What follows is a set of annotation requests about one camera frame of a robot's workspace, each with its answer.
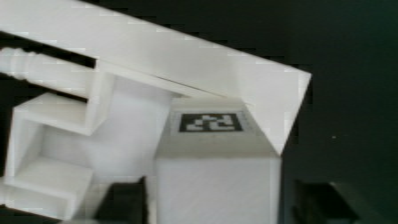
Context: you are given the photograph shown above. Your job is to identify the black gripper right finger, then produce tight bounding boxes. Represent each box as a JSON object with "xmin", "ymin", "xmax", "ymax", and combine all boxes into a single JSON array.
[{"xmin": 293, "ymin": 181, "xmax": 373, "ymax": 224}]

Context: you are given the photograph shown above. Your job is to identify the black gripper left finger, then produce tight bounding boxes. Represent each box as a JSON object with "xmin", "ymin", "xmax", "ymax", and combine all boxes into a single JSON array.
[{"xmin": 94, "ymin": 178, "xmax": 148, "ymax": 224}]

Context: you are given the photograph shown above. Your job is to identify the white chair leg block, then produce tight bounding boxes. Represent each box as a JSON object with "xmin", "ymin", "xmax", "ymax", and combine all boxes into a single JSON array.
[{"xmin": 155, "ymin": 98, "xmax": 281, "ymax": 224}]

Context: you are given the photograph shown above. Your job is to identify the white chair seat piece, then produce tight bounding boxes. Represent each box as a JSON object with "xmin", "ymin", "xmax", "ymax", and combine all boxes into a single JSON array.
[{"xmin": 0, "ymin": 0, "xmax": 311, "ymax": 224}]

